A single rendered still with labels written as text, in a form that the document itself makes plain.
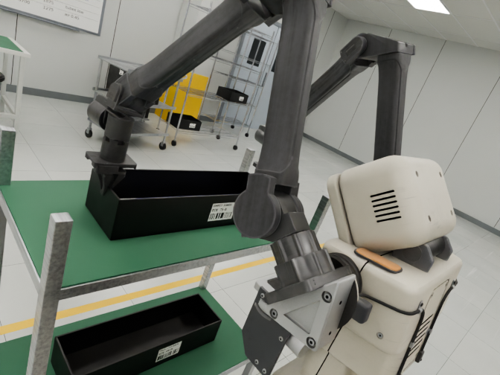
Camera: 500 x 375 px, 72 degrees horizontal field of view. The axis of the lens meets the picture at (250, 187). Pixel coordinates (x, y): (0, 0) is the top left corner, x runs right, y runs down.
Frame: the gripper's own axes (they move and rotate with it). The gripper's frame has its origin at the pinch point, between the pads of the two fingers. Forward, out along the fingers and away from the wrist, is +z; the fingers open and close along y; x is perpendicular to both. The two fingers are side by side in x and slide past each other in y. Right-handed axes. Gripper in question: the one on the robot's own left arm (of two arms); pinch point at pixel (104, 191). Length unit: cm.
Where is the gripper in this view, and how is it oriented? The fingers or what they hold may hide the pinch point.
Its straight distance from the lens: 92.3
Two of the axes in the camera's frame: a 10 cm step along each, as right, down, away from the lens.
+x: 6.3, 4.8, -6.0
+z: -3.4, 8.8, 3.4
